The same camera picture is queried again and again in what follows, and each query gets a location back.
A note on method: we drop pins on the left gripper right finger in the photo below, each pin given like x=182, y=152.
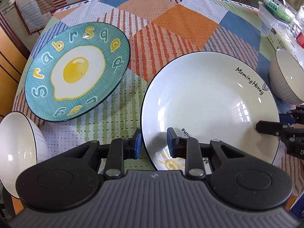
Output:
x=188, y=149

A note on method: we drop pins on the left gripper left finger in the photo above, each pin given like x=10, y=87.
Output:
x=119, y=150

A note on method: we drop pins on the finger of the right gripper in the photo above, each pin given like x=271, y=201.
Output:
x=270, y=127
x=286, y=118

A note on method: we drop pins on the white bowl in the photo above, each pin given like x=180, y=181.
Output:
x=22, y=146
x=286, y=77

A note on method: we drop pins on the white sun plate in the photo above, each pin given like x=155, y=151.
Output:
x=207, y=95

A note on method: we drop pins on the teal egg plate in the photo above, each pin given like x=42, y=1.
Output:
x=76, y=71

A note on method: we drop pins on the blue notebook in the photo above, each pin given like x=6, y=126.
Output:
x=297, y=208

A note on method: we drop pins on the white tissue pack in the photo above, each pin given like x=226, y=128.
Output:
x=281, y=38

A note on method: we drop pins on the plastic basket with green items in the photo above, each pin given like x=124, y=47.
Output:
x=280, y=10

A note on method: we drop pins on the patchwork tablecloth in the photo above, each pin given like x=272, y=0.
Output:
x=158, y=31

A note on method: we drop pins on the wooden chair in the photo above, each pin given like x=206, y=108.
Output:
x=13, y=57

